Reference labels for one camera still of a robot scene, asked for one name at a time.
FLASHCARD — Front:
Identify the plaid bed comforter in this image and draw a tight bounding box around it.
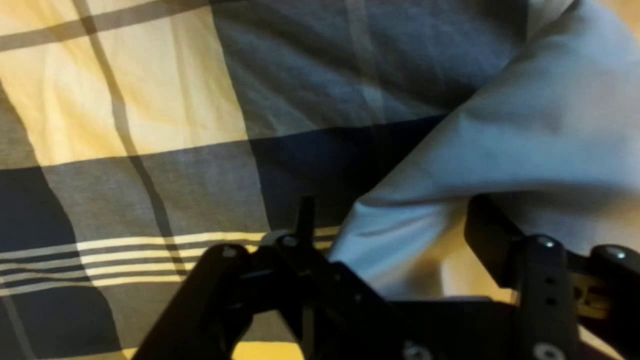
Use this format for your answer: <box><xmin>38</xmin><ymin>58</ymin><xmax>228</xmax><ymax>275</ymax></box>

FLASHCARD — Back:
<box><xmin>0</xmin><ymin>0</ymin><xmax>640</xmax><ymax>360</ymax></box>

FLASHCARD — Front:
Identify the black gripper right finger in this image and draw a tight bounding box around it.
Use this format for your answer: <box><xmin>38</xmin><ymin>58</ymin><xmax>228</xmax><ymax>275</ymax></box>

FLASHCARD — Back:
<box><xmin>464</xmin><ymin>196</ymin><xmax>525</xmax><ymax>288</ymax></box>

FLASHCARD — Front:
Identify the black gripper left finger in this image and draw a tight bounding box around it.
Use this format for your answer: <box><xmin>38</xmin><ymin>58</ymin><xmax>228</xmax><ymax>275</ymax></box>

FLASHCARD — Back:
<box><xmin>296</xmin><ymin>196</ymin><xmax>317</xmax><ymax>246</ymax></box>

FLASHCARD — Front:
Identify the light blue pillowcase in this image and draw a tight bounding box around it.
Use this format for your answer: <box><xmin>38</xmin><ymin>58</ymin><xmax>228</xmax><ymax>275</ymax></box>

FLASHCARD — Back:
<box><xmin>331</xmin><ymin>0</ymin><xmax>640</xmax><ymax>301</ymax></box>

